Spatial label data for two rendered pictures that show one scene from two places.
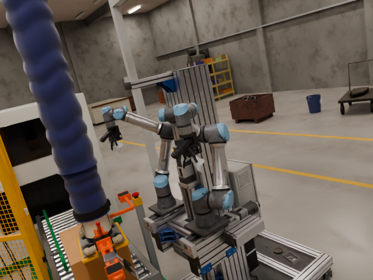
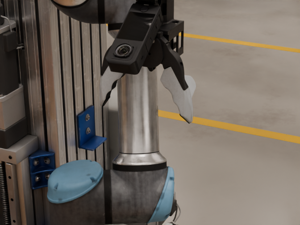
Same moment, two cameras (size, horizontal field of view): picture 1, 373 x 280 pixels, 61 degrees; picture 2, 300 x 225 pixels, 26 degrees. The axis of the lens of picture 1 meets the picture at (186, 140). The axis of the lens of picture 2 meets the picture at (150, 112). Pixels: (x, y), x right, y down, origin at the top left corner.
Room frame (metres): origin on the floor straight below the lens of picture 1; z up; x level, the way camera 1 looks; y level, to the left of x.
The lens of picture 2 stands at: (0.79, 0.47, 1.94)
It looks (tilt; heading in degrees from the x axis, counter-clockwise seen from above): 24 degrees down; 329
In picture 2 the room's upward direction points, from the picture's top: straight up
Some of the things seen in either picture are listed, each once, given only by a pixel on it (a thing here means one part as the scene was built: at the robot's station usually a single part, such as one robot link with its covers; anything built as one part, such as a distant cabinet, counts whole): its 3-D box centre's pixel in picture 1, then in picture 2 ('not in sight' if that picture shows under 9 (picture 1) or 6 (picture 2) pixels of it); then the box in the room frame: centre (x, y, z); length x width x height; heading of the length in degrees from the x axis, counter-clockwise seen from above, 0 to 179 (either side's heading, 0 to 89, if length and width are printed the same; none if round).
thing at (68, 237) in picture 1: (97, 258); not in sight; (2.25, 0.89, 0.75); 0.60 x 0.40 x 0.40; 27
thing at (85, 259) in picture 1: (86, 244); not in sight; (1.84, 0.77, 1.10); 0.34 x 0.10 x 0.05; 22
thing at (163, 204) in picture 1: (165, 199); not in sight; (2.30, 0.26, 1.09); 0.15 x 0.15 x 0.10
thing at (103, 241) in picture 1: (103, 240); not in sight; (1.64, 0.59, 1.20); 0.10 x 0.08 x 0.06; 112
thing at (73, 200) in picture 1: (68, 135); not in sight; (1.87, 0.68, 1.80); 0.22 x 0.22 x 1.04
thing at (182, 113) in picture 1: (182, 115); not in sight; (1.58, -0.01, 1.82); 0.09 x 0.08 x 0.11; 153
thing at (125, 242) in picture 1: (115, 233); not in sight; (1.91, 0.60, 1.10); 0.34 x 0.10 x 0.05; 22
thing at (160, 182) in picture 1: (161, 185); not in sight; (2.31, 0.26, 1.20); 0.13 x 0.12 x 0.14; 3
